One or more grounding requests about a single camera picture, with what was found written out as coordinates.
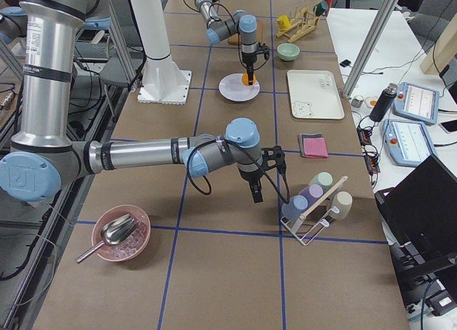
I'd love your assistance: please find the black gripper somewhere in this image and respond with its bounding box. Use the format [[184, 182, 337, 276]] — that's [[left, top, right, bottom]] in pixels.
[[241, 42, 268, 85], [238, 164, 263, 203]]

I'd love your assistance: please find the orange fruit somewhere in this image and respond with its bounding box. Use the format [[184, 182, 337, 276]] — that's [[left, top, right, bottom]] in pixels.
[[241, 73, 257, 86]]

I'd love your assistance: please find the white round plate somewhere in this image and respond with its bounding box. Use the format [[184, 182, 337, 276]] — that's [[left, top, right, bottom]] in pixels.
[[219, 73, 260, 102]]

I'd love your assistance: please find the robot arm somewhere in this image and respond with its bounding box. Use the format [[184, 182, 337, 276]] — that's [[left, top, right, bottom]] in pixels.
[[194, 0, 270, 86], [1, 0, 265, 203]]

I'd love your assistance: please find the cream bear serving tray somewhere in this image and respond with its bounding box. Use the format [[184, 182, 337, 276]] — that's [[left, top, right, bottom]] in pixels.
[[286, 69, 345, 120]]

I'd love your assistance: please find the wooden cutting board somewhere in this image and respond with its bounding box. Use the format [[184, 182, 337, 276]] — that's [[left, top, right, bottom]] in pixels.
[[227, 19, 263, 46]]

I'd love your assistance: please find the green ceramic bowl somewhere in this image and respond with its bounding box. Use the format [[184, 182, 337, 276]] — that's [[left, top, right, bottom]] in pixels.
[[276, 43, 301, 61]]

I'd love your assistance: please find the blue plastic cup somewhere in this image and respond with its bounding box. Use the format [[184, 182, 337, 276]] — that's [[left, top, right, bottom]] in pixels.
[[281, 195, 308, 221]]

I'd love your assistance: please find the purple plastic cup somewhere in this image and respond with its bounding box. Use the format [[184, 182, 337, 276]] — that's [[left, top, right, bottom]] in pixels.
[[298, 184, 323, 206]]

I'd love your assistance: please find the yellow mug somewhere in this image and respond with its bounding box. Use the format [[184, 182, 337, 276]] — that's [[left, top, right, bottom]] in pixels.
[[276, 14, 291, 31]]

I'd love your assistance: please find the green plastic cup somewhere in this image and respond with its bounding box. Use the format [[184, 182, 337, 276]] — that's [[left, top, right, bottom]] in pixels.
[[309, 171, 333, 191]]

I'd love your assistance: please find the grey folded cloth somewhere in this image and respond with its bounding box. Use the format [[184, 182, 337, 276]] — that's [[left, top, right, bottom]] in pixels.
[[298, 133, 323, 157]]

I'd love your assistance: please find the pink folded cloth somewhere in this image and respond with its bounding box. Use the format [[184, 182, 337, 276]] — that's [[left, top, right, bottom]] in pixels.
[[303, 137, 328, 159]]

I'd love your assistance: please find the wooden drying rack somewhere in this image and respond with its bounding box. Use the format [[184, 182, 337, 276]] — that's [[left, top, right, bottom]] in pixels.
[[276, 1, 320, 43]]

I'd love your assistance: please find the beige plastic cup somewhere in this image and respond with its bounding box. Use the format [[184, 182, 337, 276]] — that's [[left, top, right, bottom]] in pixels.
[[329, 191, 353, 220]]

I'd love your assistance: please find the dark green mug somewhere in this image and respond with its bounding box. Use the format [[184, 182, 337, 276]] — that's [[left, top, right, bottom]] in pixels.
[[313, 0, 329, 17]]

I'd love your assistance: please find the small metal tin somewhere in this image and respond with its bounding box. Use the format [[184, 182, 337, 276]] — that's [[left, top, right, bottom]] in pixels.
[[351, 95, 364, 109]]

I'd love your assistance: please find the pink bowl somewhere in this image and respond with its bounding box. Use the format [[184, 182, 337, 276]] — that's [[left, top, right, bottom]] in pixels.
[[91, 204, 151, 262]]

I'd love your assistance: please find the black water bottle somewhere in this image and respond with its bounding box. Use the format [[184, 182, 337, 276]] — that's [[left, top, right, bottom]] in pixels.
[[368, 83, 398, 123]]

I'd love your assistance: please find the metal scoop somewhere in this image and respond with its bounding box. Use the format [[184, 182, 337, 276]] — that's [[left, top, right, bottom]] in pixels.
[[75, 214, 138, 264]]

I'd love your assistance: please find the lower teach pendant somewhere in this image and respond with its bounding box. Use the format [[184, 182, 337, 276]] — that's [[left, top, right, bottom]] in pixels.
[[381, 119, 437, 167]]

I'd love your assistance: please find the teach pendant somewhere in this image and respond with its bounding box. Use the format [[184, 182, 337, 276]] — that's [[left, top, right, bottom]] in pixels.
[[381, 119, 437, 167], [393, 82, 440, 125]]

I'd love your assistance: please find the upper teach pendant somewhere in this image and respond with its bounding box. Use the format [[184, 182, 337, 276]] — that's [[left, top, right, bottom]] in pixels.
[[393, 82, 440, 125]]

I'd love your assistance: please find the black laptop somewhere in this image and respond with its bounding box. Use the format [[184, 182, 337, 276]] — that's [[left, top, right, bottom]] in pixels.
[[375, 154, 456, 261]]

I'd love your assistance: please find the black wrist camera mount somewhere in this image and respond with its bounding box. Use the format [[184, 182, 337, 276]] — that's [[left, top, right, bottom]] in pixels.
[[261, 146, 286, 175]]

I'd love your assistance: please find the white wire cup rack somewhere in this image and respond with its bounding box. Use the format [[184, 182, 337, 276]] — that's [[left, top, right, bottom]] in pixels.
[[280, 206, 340, 246]]

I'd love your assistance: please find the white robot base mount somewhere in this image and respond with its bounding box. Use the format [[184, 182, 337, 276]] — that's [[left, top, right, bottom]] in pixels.
[[130, 0, 192, 105]]

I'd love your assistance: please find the aluminium frame post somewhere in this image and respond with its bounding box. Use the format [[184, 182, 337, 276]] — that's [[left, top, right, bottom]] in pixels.
[[342, 0, 398, 98]]

